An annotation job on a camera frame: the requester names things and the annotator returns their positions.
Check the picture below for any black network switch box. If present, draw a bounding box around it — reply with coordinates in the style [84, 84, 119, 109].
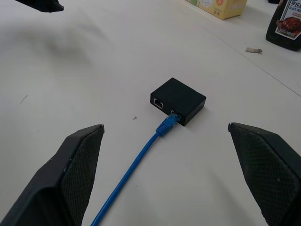
[150, 77, 207, 127]

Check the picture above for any yellow cardboard carton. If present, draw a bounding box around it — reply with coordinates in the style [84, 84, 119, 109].
[184, 0, 248, 21]

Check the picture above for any blue Ethernet cable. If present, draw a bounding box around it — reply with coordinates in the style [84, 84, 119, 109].
[90, 112, 181, 226]

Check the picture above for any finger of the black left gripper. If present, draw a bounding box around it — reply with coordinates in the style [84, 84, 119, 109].
[14, 0, 64, 13]

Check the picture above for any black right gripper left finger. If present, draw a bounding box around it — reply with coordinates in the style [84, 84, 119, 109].
[0, 124, 105, 226]

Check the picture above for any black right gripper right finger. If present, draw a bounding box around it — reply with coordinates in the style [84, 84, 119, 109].
[227, 122, 301, 226]

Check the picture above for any dark black pepper sauce bottle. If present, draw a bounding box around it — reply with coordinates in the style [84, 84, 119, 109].
[265, 0, 301, 51]

